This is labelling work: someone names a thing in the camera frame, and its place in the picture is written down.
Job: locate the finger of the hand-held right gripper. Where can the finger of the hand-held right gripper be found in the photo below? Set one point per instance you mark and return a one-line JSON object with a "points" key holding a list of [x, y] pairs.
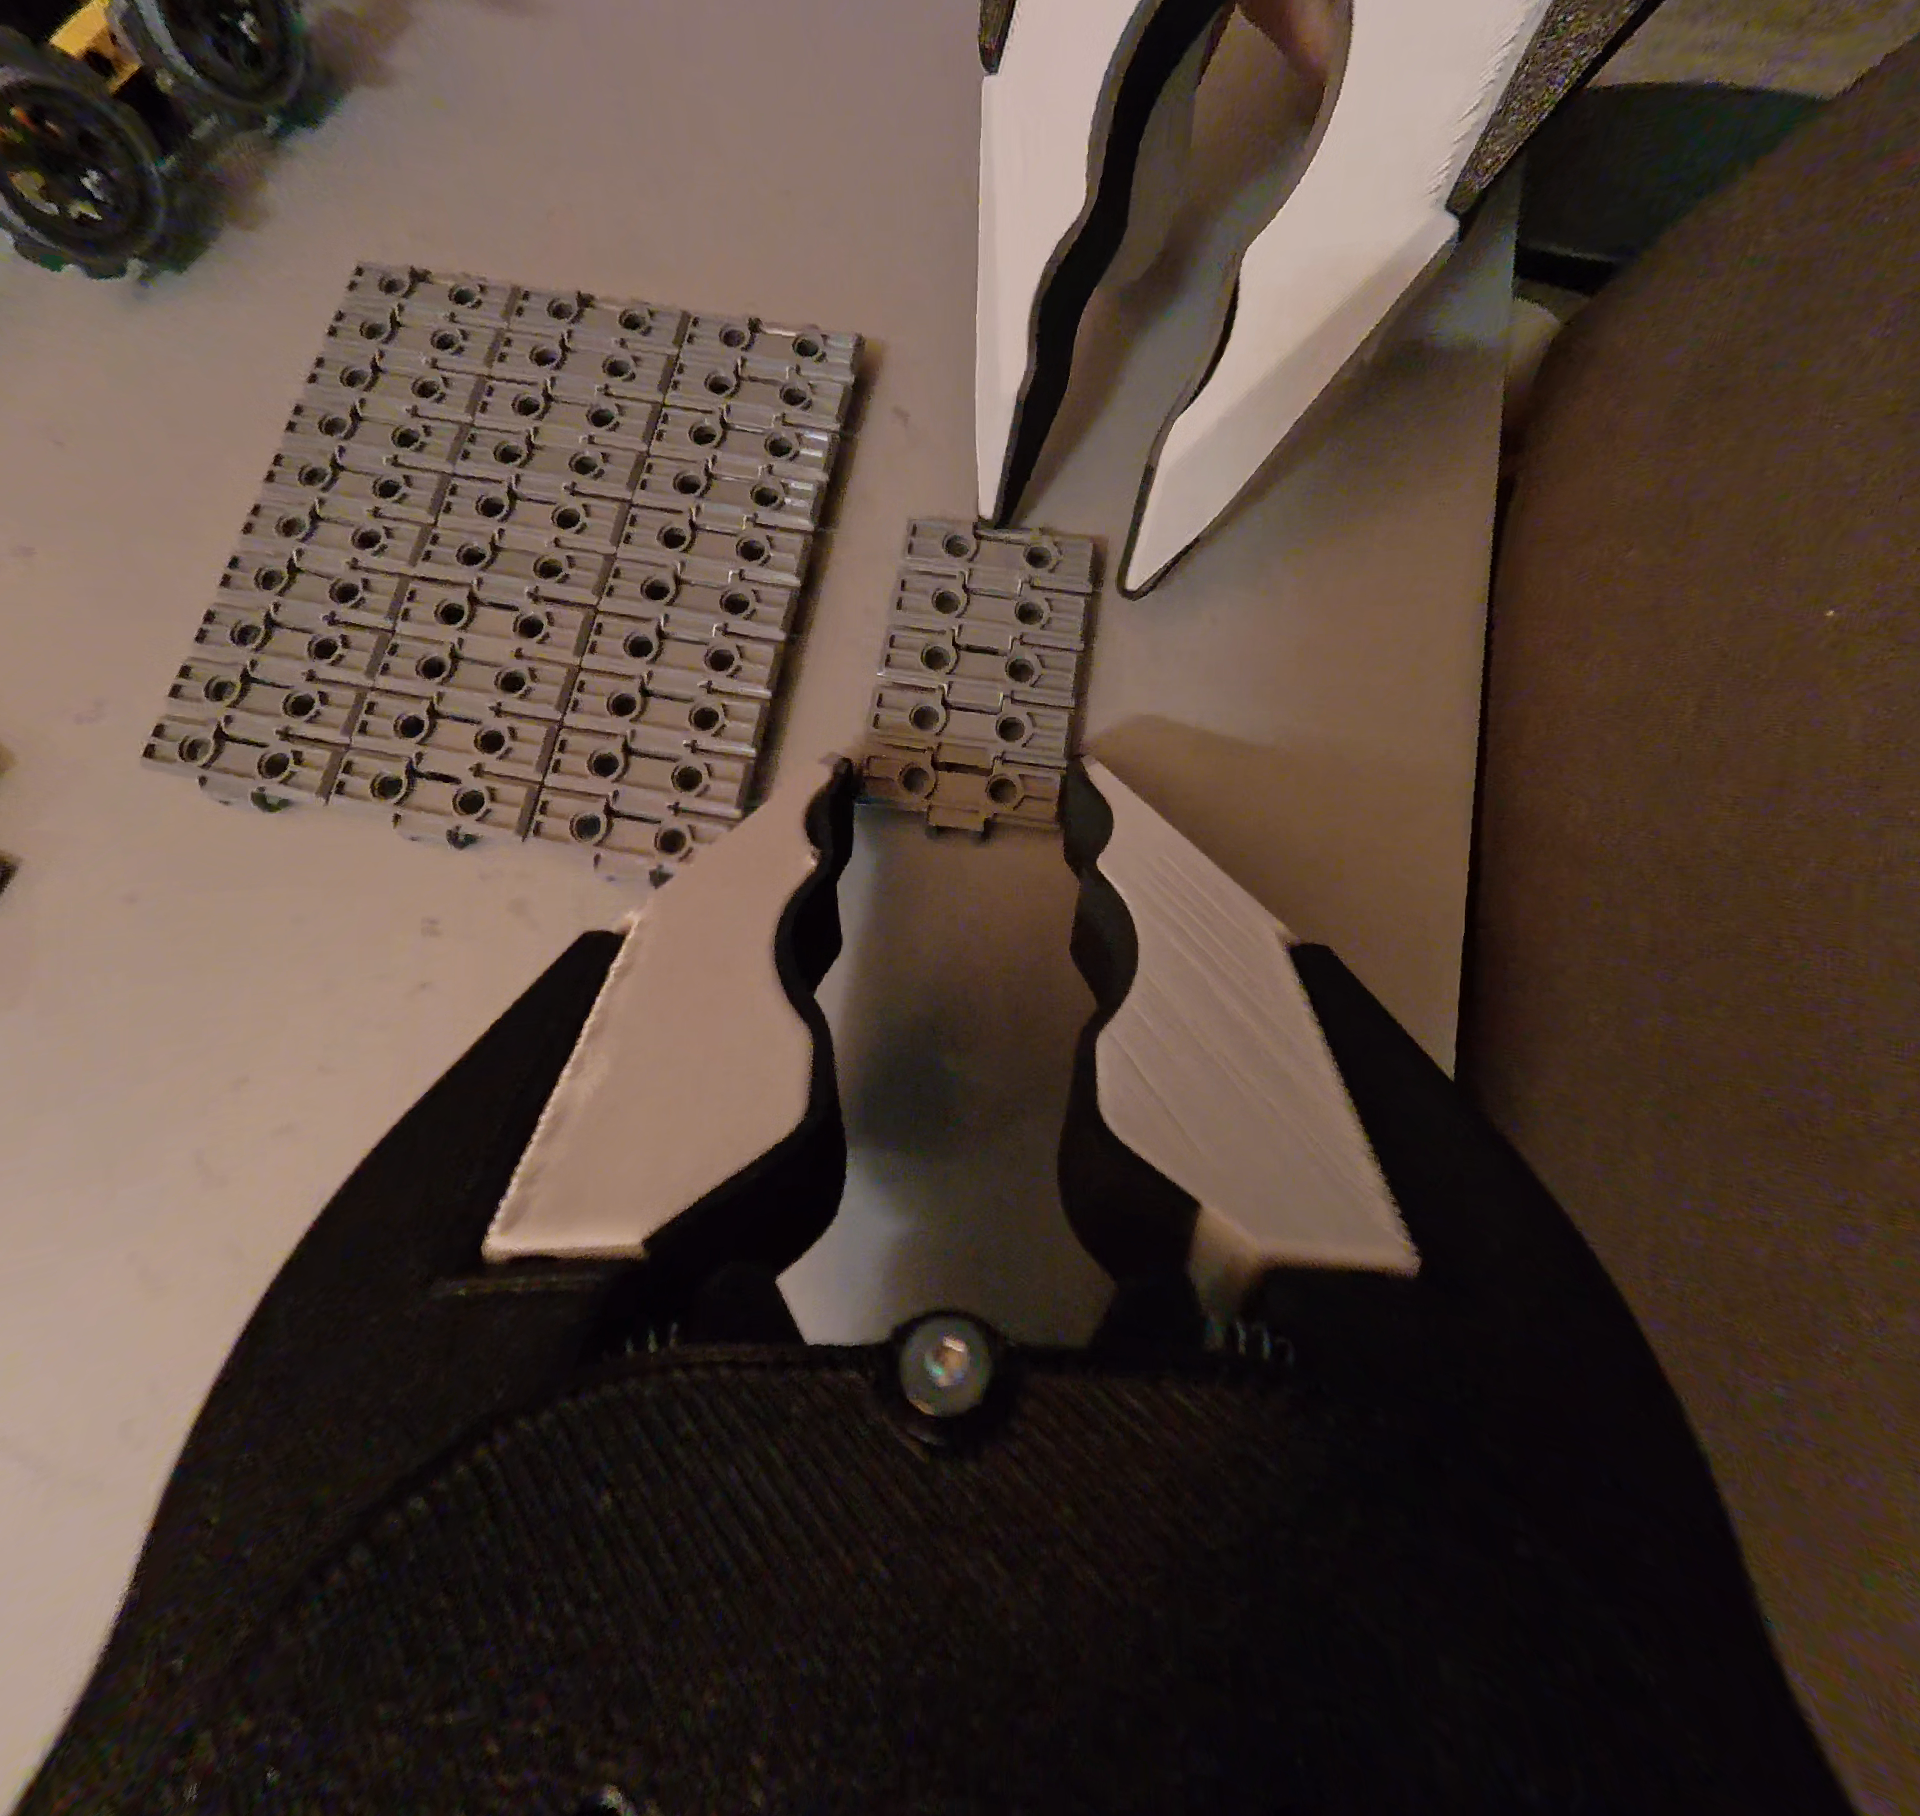
{"points": [[1051, 77], [1380, 197]]}

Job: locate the mat of joined track links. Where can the mat of joined track links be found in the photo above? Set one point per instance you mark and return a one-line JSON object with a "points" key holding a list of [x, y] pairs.
{"points": [[510, 558]]}

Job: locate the yellow black toy vehicle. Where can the yellow black toy vehicle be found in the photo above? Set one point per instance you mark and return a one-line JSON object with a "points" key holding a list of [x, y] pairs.
{"points": [[150, 77]]}

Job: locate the black mesh chair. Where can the black mesh chair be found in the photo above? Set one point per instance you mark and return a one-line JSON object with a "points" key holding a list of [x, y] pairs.
{"points": [[1665, 181]]}

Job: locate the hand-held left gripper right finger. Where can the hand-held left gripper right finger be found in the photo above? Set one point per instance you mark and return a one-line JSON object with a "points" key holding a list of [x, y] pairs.
{"points": [[1254, 1098]]}

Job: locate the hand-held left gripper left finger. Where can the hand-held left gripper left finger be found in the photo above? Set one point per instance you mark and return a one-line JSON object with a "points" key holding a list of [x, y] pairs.
{"points": [[660, 1065]]}

